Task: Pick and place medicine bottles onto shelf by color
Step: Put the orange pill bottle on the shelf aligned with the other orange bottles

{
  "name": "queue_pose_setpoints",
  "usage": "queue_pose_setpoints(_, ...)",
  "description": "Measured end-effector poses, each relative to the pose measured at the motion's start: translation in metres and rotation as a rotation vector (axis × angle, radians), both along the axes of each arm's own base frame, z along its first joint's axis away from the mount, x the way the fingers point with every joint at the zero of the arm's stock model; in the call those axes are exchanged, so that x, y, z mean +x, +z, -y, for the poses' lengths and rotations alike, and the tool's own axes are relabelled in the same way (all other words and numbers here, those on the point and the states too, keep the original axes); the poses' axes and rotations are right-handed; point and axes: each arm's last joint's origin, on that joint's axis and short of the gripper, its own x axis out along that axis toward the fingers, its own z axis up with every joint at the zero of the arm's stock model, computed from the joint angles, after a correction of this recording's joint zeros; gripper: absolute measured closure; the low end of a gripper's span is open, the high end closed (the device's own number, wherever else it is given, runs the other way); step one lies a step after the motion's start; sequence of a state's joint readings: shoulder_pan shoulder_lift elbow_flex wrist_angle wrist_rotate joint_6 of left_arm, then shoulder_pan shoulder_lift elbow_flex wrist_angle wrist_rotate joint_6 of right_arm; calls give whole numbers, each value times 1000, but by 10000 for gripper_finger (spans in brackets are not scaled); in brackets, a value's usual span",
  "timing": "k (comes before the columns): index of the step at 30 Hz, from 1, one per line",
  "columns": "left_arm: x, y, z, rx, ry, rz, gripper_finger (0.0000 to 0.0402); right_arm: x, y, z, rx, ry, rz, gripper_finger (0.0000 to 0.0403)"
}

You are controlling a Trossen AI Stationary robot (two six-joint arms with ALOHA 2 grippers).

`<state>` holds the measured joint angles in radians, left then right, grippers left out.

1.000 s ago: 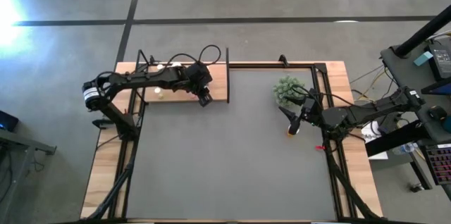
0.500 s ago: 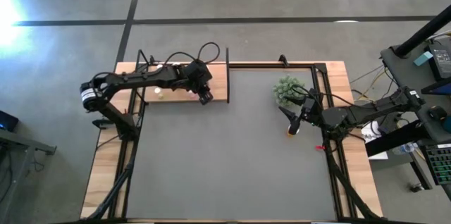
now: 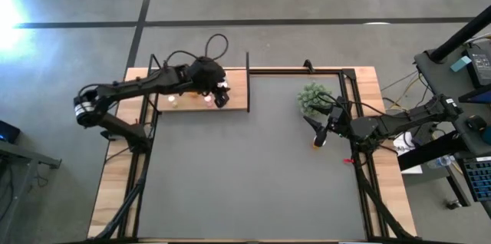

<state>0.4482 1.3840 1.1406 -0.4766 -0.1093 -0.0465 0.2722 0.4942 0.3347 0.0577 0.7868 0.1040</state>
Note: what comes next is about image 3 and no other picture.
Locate grey metal desk frame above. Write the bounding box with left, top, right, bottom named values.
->
left=0, top=140, right=63, bottom=244

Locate wooden shelf with black frame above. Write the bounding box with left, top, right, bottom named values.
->
left=144, top=51, right=252, bottom=114

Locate black power adapter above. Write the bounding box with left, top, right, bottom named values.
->
left=466, top=40, right=491, bottom=87

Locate grey table mat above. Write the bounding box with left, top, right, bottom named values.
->
left=137, top=73, right=368, bottom=242

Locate black pole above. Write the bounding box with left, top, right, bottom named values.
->
left=428, top=4, right=491, bottom=64

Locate black desk support beam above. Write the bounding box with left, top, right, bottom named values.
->
left=397, top=130, right=476, bottom=172

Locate black computer tower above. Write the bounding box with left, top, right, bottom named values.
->
left=0, top=119, right=22, bottom=145

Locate white paper sheet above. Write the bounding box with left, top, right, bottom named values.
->
left=393, top=132, right=425, bottom=176

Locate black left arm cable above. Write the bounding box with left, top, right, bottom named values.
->
left=164, top=33, right=230, bottom=69

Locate green artificial potted plant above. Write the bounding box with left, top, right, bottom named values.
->
left=297, top=81, right=333, bottom=117

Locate black computer mouse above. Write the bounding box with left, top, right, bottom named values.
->
left=464, top=114, right=488, bottom=134

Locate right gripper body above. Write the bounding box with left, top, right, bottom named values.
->
left=324, top=115, right=356, bottom=141

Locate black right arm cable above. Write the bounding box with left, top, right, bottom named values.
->
left=316, top=91, right=388, bottom=119

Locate grey side desk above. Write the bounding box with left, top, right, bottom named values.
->
left=413, top=32, right=491, bottom=157

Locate clear water bottle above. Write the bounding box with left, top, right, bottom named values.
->
left=425, top=154, right=460, bottom=170

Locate teal box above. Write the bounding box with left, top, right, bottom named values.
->
left=450, top=55, right=473, bottom=73

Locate black aluminium rig frame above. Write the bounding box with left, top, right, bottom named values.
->
left=87, top=58, right=421, bottom=244

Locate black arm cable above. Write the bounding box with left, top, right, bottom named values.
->
left=164, top=33, right=230, bottom=69
left=316, top=91, right=388, bottom=119

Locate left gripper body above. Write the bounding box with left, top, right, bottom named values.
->
left=187, top=56, right=227, bottom=94

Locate black backlit keyboard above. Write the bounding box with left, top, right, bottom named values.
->
left=462, top=157, right=491, bottom=203

